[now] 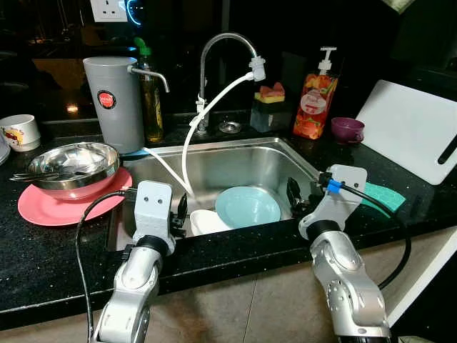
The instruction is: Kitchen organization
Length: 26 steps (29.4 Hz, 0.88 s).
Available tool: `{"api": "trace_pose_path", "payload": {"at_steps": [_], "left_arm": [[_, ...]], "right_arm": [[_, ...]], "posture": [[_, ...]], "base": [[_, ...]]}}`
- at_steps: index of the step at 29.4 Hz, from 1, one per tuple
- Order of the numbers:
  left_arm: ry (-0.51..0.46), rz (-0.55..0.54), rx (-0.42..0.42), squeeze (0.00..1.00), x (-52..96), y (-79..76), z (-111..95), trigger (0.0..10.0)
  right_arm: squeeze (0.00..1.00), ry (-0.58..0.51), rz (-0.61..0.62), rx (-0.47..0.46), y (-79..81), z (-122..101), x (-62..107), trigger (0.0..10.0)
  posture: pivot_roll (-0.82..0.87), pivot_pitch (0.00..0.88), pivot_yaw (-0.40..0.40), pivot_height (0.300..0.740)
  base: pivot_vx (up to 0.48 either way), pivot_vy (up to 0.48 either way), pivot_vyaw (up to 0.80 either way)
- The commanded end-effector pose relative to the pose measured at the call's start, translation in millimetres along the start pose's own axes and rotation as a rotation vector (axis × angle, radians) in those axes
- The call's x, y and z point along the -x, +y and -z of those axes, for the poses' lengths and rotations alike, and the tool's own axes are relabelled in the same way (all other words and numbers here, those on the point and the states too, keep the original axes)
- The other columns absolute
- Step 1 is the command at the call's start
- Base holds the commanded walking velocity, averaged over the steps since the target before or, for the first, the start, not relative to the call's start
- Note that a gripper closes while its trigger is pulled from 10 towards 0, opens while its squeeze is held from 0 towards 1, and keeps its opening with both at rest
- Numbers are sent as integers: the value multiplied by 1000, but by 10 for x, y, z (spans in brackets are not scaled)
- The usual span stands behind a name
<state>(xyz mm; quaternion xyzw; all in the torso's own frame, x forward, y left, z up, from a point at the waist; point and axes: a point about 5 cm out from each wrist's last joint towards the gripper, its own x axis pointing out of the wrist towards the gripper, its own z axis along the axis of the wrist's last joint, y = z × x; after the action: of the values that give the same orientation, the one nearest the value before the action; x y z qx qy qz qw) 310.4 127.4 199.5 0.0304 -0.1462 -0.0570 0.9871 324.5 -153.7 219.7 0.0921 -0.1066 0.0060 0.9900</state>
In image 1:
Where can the orange soap pump bottle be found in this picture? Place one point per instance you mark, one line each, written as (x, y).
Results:
(315, 103)

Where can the white wall socket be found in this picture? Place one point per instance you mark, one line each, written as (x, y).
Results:
(108, 9)

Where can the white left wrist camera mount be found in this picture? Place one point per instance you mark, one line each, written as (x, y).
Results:
(153, 207)

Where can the yellow and red sponge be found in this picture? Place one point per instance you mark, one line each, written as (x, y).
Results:
(270, 93)

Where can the green capped oil bottle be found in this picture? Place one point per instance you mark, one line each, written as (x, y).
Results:
(151, 107)

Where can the grey water filter canister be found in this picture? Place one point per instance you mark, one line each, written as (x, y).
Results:
(113, 114)

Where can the white printed cup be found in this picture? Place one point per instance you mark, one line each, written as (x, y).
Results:
(20, 133)

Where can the teal wavy sponge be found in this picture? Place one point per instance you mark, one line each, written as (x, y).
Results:
(389, 196)

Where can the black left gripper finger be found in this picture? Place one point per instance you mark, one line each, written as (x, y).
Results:
(181, 203)

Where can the stainless steel bowl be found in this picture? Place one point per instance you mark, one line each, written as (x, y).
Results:
(75, 157)

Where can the round steel countertop cap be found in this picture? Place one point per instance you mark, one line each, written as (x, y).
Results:
(229, 127)

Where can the white cutting board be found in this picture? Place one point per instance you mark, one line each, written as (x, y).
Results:
(403, 130)

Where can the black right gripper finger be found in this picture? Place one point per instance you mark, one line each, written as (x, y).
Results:
(293, 190)

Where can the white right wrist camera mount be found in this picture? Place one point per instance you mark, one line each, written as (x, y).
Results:
(343, 193)

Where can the pink plate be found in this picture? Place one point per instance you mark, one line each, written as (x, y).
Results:
(57, 211)

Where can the black sponge holder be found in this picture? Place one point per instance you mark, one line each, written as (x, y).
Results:
(270, 118)

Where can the small white bowl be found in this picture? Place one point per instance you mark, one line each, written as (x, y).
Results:
(211, 224)

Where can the hanging green cloth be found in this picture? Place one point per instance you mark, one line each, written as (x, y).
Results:
(398, 5)

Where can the olive green fabric bundle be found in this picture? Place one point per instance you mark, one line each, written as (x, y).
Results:
(413, 339)

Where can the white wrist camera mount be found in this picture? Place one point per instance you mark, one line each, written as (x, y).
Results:
(343, 193)
(153, 207)

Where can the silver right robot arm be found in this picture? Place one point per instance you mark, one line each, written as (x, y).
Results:
(350, 279)

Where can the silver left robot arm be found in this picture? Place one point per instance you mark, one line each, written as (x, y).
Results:
(132, 293)

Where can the chrome gooseneck faucet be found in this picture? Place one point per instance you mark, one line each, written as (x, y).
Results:
(202, 78)

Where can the purple cup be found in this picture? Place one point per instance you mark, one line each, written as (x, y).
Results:
(348, 131)

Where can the stainless steel sink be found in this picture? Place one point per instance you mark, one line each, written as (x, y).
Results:
(228, 161)

